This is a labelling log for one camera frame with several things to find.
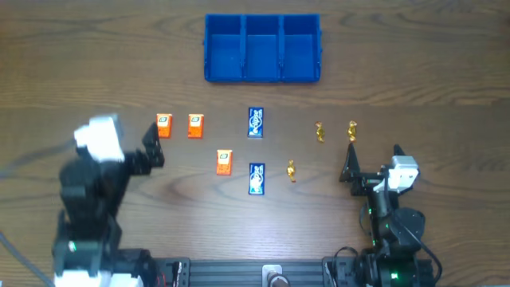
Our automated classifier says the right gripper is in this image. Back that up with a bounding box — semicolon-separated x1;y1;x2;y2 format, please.
339;142;407;197

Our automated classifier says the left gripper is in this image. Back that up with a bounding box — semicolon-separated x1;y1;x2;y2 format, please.
120;122;166;177

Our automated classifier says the orange candy box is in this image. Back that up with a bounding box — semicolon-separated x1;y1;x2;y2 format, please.
155;113;174;140
216;149;233;177
187;113;205;140

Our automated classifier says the blue candy pack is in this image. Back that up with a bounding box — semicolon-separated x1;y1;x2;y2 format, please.
248;162;266;196
247;106;265;140

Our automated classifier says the blue tray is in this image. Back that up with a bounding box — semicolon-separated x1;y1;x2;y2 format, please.
203;14;323;84

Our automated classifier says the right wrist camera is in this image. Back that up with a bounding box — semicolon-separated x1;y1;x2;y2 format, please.
382;155;420;191

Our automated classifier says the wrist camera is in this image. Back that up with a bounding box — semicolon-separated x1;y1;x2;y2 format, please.
73;114;127;163
382;155;420;191

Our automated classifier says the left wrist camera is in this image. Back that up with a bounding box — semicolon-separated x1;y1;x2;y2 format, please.
73;114;127;163

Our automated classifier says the black cable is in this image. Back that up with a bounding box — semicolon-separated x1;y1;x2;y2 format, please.
0;141;77;287
359;201;443;285

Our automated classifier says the mounting rail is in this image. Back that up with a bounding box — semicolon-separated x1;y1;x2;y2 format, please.
153;257;435;287

